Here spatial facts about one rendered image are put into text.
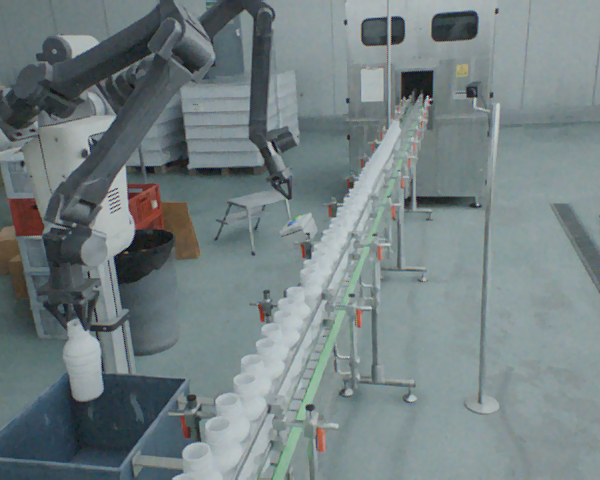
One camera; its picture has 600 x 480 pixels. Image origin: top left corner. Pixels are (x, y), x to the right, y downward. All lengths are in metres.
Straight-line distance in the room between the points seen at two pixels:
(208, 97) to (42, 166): 6.49
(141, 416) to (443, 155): 4.89
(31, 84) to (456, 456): 2.11
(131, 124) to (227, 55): 10.98
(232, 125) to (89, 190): 6.85
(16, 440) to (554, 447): 2.11
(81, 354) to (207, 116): 6.96
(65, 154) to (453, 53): 4.73
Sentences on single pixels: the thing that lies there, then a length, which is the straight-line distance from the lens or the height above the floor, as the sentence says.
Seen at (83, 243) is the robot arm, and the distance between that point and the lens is 1.17.
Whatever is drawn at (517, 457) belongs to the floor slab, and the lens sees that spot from 2.80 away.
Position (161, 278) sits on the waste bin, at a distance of 3.47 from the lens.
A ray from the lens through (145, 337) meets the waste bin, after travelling 3.59.
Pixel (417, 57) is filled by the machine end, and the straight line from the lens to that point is 5.99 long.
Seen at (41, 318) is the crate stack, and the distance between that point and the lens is 4.06.
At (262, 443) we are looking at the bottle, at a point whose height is 1.06.
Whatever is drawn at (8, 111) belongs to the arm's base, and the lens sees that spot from 1.50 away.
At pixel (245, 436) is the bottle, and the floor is 1.11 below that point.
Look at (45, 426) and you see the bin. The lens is 1.57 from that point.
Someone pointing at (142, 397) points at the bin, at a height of 0.89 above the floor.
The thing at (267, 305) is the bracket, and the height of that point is 1.08.
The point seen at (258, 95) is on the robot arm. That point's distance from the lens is 1.85.
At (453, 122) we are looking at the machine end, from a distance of 6.02.
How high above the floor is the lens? 1.68
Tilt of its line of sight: 19 degrees down
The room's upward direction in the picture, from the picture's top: 3 degrees counter-clockwise
